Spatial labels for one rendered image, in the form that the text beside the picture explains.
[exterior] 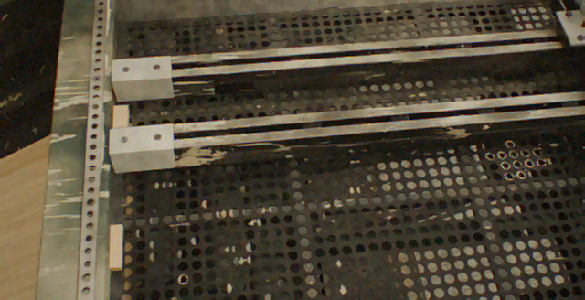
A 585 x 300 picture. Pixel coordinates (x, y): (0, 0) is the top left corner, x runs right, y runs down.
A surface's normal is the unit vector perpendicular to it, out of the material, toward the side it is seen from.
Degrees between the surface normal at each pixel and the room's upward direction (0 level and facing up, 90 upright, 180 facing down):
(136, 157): 90
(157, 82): 90
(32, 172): 90
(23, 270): 90
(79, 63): 59
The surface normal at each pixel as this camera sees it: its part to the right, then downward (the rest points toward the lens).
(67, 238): 0.03, -0.58
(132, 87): 0.12, 0.81
